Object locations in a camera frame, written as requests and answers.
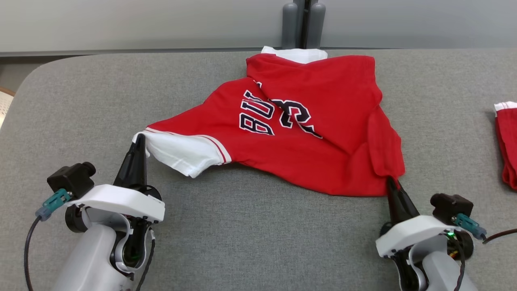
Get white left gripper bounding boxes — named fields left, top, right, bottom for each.
left=65, top=134, right=165, bottom=223

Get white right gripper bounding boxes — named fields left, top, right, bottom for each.
left=376, top=177, right=457, bottom=259

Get red basketball jersey white sleeves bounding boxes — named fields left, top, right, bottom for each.
left=132, top=46, right=406, bottom=197

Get red shorts with white stripe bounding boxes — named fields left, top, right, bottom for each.
left=494, top=101, right=517, bottom=190

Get beige perforated laundry basket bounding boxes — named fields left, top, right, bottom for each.
left=0, top=87, right=16, bottom=130

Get left black cable teal connector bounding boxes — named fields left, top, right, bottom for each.
left=24, top=189, right=73, bottom=291

